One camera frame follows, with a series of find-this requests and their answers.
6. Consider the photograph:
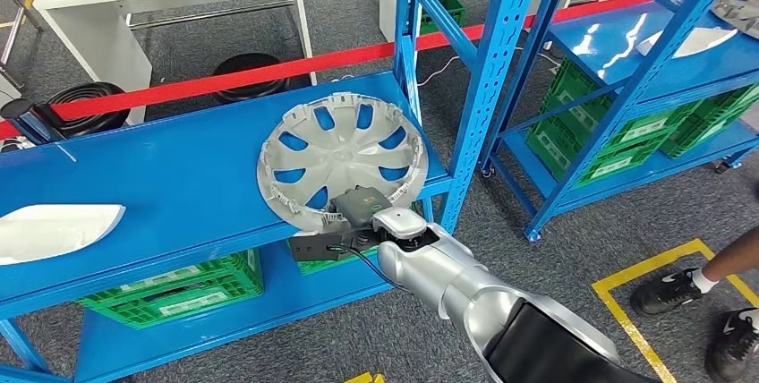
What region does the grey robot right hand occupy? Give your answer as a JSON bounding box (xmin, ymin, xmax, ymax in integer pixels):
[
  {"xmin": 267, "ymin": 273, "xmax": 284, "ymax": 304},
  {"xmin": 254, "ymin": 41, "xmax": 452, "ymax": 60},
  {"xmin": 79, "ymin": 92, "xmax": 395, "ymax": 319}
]
[{"xmin": 329, "ymin": 186, "xmax": 393, "ymax": 228}]

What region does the silver plastic wheel hubcap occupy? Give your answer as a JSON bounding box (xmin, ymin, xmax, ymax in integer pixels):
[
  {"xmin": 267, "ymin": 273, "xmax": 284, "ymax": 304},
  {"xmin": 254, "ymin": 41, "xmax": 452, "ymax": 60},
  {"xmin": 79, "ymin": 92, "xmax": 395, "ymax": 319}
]
[
  {"xmin": 710, "ymin": 0, "xmax": 759, "ymax": 40},
  {"xmin": 256, "ymin": 92, "xmax": 430, "ymax": 235}
]

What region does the blue metal shelf rack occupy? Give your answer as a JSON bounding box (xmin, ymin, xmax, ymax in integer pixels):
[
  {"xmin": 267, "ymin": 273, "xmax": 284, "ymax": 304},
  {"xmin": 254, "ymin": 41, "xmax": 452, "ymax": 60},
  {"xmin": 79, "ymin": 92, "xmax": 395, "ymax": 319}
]
[
  {"xmin": 0, "ymin": 0, "xmax": 550, "ymax": 383},
  {"xmin": 479, "ymin": 0, "xmax": 759, "ymax": 243}
]

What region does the red barrier belt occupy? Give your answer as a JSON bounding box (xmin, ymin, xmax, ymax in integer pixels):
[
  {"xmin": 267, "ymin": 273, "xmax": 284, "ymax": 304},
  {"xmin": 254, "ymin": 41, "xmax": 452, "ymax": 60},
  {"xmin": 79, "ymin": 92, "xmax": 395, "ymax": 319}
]
[{"xmin": 0, "ymin": 0, "xmax": 759, "ymax": 140}]

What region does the black round tyre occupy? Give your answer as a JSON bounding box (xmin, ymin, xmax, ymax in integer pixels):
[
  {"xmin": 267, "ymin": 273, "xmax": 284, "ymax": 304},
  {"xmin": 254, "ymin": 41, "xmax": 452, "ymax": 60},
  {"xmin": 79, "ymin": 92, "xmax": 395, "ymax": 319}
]
[
  {"xmin": 211, "ymin": 52, "xmax": 291, "ymax": 106},
  {"xmin": 44, "ymin": 81, "xmax": 132, "ymax": 140}
]

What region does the white curved plastic panel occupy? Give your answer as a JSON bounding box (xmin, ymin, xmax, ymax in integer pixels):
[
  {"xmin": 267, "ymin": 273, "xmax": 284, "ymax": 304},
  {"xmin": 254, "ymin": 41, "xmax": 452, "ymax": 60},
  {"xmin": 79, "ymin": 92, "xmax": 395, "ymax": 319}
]
[{"xmin": 0, "ymin": 203, "xmax": 127, "ymax": 267}]

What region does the person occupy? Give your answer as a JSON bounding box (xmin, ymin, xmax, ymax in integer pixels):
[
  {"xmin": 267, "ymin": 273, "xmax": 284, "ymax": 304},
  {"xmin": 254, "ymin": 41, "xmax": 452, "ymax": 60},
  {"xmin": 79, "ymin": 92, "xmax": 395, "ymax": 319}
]
[{"xmin": 629, "ymin": 228, "xmax": 759, "ymax": 383}]

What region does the grey metal stand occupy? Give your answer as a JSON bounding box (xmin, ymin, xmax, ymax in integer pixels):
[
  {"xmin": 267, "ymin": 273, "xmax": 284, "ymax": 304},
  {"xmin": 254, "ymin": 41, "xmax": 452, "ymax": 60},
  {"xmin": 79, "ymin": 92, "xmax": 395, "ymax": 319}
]
[{"xmin": 0, "ymin": 0, "xmax": 44, "ymax": 94}]

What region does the black camera cable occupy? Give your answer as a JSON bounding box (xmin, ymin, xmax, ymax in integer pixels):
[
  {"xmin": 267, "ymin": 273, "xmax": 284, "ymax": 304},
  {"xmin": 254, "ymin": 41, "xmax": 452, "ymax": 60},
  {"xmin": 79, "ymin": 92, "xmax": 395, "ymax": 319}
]
[{"xmin": 331, "ymin": 243, "xmax": 410, "ymax": 293}]

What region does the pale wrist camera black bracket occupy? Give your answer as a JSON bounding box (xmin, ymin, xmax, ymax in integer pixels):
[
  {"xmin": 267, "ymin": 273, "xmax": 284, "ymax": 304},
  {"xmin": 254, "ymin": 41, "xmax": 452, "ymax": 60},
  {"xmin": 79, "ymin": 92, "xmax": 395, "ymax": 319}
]
[{"xmin": 289, "ymin": 226, "xmax": 387, "ymax": 263}]

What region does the white floor cable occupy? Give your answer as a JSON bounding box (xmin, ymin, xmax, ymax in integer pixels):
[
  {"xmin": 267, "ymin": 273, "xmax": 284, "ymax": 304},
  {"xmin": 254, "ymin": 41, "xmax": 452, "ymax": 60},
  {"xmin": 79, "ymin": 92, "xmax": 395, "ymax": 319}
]
[{"xmin": 414, "ymin": 45, "xmax": 561, "ymax": 88}]

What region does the black barrier post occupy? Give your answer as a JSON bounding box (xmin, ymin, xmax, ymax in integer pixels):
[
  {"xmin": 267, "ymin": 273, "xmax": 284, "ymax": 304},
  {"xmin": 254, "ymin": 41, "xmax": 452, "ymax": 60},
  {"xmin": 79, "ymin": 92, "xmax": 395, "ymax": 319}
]
[{"xmin": 0, "ymin": 98, "xmax": 61, "ymax": 146}]

